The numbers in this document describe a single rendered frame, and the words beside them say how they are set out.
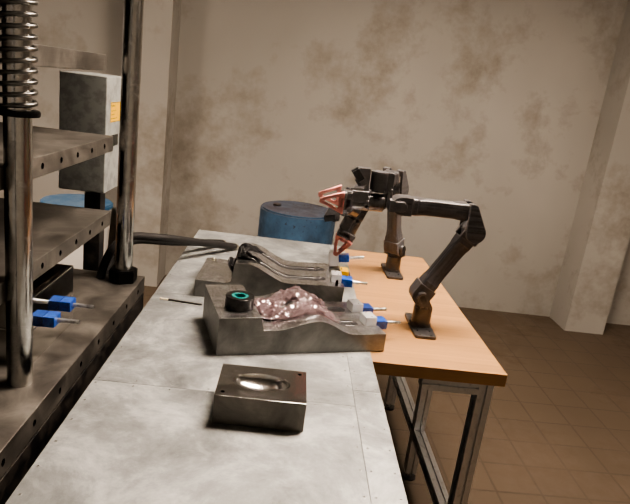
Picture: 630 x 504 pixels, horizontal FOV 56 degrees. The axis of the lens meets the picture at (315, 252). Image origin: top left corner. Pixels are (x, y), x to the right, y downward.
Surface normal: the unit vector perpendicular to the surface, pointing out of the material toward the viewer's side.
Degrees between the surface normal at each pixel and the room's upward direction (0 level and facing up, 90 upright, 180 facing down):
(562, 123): 90
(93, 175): 90
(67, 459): 0
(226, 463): 0
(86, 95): 90
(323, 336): 90
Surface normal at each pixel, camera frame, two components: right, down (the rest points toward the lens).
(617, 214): 0.04, 0.27
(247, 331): 0.31, 0.29
